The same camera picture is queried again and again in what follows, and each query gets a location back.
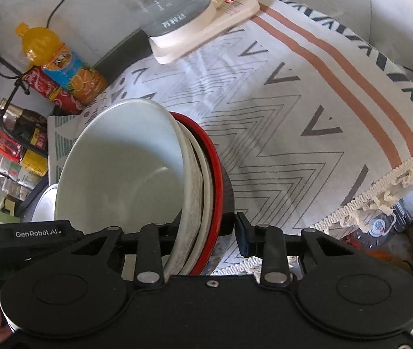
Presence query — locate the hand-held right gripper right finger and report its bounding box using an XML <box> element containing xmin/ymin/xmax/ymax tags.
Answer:
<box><xmin>235</xmin><ymin>211</ymin><xmax>360</xmax><ymax>286</ymax></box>

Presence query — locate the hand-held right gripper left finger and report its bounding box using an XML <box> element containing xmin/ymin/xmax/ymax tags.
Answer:
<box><xmin>70</xmin><ymin>209</ymin><xmax>185</xmax><ymax>286</ymax></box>

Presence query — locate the speckled ceramic bowl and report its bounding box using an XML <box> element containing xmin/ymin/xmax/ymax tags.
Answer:
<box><xmin>163</xmin><ymin>116</ymin><xmax>204</xmax><ymax>275</ymax></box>

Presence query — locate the white ceramic plate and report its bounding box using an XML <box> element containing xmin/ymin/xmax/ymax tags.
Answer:
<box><xmin>188</xmin><ymin>131</ymin><xmax>215</xmax><ymax>275</ymax></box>

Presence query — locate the red and black bowl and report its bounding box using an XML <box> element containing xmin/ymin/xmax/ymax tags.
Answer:
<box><xmin>170</xmin><ymin>112</ymin><xmax>236</xmax><ymax>276</ymax></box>

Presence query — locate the white ceramic bowl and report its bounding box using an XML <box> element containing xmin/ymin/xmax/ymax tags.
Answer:
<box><xmin>54</xmin><ymin>99</ymin><xmax>185</xmax><ymax>235</ymax></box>

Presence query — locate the white round plate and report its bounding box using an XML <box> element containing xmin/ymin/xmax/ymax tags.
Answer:
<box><xmin>32</xmin><ymin>184</ymin><xmax>62</xmax><ymax>226</ymax></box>

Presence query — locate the yellow packet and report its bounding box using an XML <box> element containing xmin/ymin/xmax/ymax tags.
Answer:
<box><xmin>21</xmin><ymin>149</ymin><xmax>49</xmax><ymax>177</ymax></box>

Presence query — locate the red packet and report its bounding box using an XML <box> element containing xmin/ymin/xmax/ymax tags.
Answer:
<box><xmin>0</xmin><ymin>133</ymin><xmax>22</xmax><ymax>162</ymax></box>

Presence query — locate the dark sauce bottle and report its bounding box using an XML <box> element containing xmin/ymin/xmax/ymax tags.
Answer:
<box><xmin>0</xmin><ymin>98</ymin><xmax>49</xmax><ymax>149</ymax></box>

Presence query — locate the clear plastic water bottle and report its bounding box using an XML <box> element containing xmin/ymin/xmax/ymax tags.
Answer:
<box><xmin>348</xmin><ymin>204</ymin><xmax>413</xmax><ymax>248</ymax></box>

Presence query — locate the red cola bottle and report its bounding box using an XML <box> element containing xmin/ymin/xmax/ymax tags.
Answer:
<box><xmin>23</xmin><ymin>67</ymin><xmax>87</xmax><ymax>115</ymax></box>

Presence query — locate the patterned fringed tablecloth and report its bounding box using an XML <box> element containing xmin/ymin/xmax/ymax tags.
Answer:
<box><xmin>47</xmin><ymin>0</ymin><xmax>413</xmax><ymax>277</ymax></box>

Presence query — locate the orange juice bottle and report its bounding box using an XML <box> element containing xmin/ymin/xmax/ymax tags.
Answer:
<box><xmin>15</xmin><ymin>22</ymin><xmax>109</xmax><ymax>102</ymax></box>

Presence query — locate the cream kettle base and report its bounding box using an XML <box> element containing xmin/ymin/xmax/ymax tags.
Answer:
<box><xmin>148</xmin><ymin>0</ymin><xmax>260</xmax><ymax>64</ymax></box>

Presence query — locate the glass electric kettle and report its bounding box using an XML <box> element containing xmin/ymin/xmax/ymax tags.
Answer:
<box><xmin>103</xmin><ymin>0</ymin><xmax>233</xmax><ymax>39</ymax></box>

